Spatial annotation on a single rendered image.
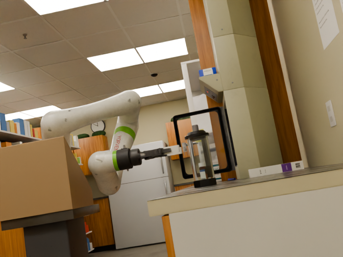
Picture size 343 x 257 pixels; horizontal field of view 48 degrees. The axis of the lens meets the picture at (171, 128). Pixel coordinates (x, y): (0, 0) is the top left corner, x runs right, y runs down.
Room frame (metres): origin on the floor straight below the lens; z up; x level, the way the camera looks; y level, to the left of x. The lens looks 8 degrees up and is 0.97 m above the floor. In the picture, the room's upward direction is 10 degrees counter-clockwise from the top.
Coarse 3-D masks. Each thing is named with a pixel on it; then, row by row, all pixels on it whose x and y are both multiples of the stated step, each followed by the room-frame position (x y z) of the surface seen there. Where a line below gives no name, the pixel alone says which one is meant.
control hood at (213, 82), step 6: (204, 78) 1.99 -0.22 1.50; (210, 78) 1.99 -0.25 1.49; (216, 78) 1.98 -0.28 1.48; (204, 84) 2.04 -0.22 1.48; (210, 84) 1.99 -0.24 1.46; (216, 84) 1.98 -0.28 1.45; (204, 90) 2.20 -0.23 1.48; (216, 90) 1.99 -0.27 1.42; (222, 90) 1.98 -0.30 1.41; (222, 96) 2.12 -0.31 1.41
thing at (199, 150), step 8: (200, 136) 1.63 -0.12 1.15; (192, 144) 1.63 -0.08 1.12; (200, 144) 1.62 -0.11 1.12; (208, 144) 1.65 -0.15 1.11; (192, 152) 1.64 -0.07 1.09; (200, 152) 1.62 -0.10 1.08; (208, 152) 1.64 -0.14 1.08; (192, 160) 1.64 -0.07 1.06; (200, 160) 1.62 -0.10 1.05; (208, 160) 1.63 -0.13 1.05; (192, 168) 1.65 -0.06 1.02; (200, 168) 1.63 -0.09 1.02; (208, 168) 1.63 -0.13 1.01; (200, 176) 1.63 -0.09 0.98; (208, 176) 1.63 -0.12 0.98
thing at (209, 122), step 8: (208, 112) 2.31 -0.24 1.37; (216, 112) 2.30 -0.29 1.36; (184, 120) 2.34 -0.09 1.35; (192, 120) 2.33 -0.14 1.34; (200, 120) 2.32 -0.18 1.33; (208, 120) 2.31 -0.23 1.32; (216, 120) 2.30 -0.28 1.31; (184, 128) 2.34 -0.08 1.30; (200, 128) 2.32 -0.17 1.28; (208, 128) 2.31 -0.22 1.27; (216, 128) 2.30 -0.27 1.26; (184, 136) 2.34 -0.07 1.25; (208, 136) 2.31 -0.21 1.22; (216, 136) 2.30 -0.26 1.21; (216, 144) 2.30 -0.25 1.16; (184, 152) 2.35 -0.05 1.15; (216, 152) 2.31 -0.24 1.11; (224, 152) 2.30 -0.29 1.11; (184, 160) 2.35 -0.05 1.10; (216, 160) 2.31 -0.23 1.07; (224, 160) 2.30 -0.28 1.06; (216, 168) 2.31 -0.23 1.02
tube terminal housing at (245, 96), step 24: (216, 48) 1.98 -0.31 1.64; (240, 48) 1.99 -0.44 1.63; (240, 72) 1.97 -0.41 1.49; (240, 96) 1.97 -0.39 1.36; (264, 96) 2.07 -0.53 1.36; (240, 120) 1.98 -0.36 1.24; (264, 120) 2.04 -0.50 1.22; (240, 144) 1.98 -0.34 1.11; (264, 144) 2.02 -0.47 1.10; (240, 168) 1.98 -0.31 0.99
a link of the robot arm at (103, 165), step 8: (96, 152) 1.68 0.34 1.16; (104, 152) 1.68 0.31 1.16; (112, 152) 1.67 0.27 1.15; (88, 160) 1.68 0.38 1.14; (96, 160) 1.65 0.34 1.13; (104, 160) 1.65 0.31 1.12; (112, 160) 1.65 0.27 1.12; (96, 168) 1.66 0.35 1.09; (104, 168) 1.66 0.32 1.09; (112, 168) 1.67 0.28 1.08; (96, 176) 1.70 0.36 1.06; (104, 176) 1.70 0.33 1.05; (112, 176) 1.72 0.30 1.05
